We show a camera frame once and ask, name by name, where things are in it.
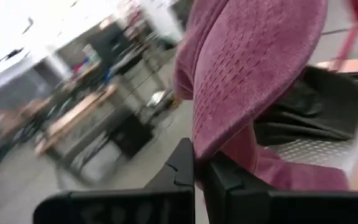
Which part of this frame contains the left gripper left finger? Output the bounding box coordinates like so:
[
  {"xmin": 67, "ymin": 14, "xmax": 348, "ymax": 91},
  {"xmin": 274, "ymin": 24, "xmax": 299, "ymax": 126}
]
[{"xmin": 32, "ymin": 138, "xmax": 196, "ymax": 224}]

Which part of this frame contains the black box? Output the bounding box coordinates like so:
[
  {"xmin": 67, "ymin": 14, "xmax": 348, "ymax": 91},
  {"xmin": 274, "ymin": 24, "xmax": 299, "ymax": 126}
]
[{"xmin": 108, "ymin": 114, "xmax": 154, "ymax": 159}]

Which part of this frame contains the black cap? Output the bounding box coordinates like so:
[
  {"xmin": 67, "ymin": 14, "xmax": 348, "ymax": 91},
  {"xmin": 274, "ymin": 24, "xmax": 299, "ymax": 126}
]
[{"xmin": 253, "ymin": 65, "xmax": 358, "ymax": 147}]

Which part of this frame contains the red desk lamp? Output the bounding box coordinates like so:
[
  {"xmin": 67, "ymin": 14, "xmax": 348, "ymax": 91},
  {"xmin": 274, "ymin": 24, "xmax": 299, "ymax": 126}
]
[{"xmin": 333, "ymin": 0, "xmax": 358, "ymax": 73}]

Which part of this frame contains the maroon cap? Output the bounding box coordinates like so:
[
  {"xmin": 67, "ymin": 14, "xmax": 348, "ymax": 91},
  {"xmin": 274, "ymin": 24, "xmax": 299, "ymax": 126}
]
[{"xmin": 172, "ymin": 0, "xmax": 351, "ymax": 192}]

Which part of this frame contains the wooden desk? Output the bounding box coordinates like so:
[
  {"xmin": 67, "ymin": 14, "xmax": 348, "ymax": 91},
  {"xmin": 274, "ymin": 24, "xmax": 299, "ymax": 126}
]
[{"xmin": 34, "ymin": 83, "xmax": 119, "ymax": 157}]

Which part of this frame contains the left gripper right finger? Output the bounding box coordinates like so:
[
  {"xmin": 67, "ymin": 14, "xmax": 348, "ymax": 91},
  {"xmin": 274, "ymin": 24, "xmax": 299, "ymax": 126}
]
[{"xmin": 201, "ymin": 152, "xmax": 358, "ymax": 224}]

